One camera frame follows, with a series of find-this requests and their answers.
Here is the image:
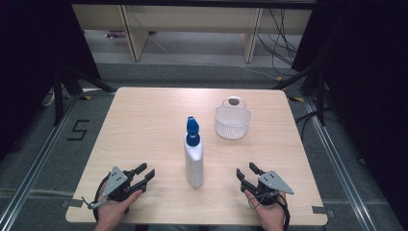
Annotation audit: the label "black tripod stand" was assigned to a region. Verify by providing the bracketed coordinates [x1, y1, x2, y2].
[272, 62, 331, 127]
[52, 64, 116, 127]

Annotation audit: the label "white spray bottle blue nozzle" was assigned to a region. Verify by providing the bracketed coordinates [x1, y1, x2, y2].
[183, 115, 205, 190]

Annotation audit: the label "white plastic basket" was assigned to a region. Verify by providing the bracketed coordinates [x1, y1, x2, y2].
[214, 95, 252, 141]

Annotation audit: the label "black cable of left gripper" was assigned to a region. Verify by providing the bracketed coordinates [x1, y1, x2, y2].
[93, 174, 112, 223]

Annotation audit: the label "person's right hand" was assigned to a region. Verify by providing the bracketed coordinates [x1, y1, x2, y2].
[243, 190, 287, 231]

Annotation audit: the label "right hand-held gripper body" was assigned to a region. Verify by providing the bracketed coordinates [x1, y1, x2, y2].
[241, 169, 294, 206]

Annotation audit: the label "person's left hand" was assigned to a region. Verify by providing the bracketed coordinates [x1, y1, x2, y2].
[93, 189, 143, 231]

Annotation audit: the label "metal floor rail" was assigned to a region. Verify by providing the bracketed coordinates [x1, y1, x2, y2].
[0, 92, 81, 231]
[302, 95, 379, 231]

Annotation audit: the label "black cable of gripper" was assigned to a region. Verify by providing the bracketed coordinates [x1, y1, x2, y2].
[93, 174, 112, 223]
[248, 192, 292, 231]

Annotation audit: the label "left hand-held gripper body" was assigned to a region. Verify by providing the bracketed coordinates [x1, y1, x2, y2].
[81, 166, 144, 211]

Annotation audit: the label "black cables on floor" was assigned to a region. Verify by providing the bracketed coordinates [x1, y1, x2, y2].
[256, 9, 302, 77]

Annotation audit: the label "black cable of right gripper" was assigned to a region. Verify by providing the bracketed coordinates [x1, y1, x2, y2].
[248, 192, 292, 231]

